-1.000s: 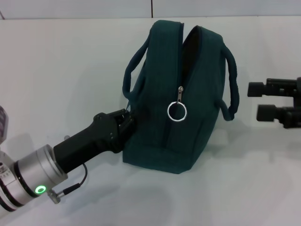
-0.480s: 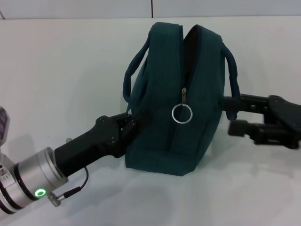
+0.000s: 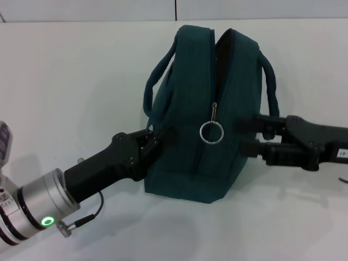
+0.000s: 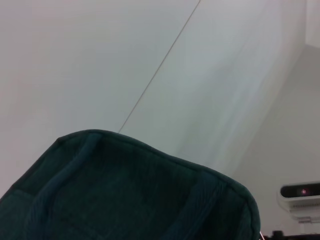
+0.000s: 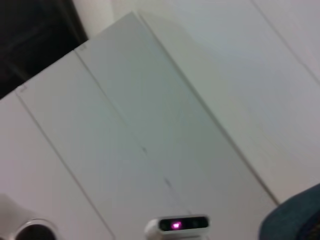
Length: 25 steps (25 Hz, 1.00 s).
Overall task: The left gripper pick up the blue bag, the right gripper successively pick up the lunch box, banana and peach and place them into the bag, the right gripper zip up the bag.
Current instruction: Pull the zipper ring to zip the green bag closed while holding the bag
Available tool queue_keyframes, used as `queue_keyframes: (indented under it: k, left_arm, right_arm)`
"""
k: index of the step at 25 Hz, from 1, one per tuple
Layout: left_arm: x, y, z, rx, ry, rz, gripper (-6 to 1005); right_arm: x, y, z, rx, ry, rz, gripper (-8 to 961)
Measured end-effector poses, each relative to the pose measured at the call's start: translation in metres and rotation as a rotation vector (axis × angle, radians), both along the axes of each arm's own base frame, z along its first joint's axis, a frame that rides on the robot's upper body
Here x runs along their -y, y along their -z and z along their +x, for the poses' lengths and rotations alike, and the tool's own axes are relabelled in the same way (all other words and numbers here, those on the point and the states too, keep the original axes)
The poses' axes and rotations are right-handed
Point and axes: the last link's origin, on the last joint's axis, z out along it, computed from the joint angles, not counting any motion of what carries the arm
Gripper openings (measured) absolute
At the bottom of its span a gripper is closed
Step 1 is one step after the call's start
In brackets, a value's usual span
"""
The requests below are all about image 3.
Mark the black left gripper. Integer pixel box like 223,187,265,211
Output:
64,127,179,204

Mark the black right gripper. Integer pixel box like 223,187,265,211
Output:
235,114,348,172

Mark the dark green insulated lunch bag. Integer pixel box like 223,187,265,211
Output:
144,24,281,204

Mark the black cable with silver plug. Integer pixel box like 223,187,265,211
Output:
57,191,105,238

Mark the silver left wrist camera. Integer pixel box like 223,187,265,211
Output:
0,121,14,175

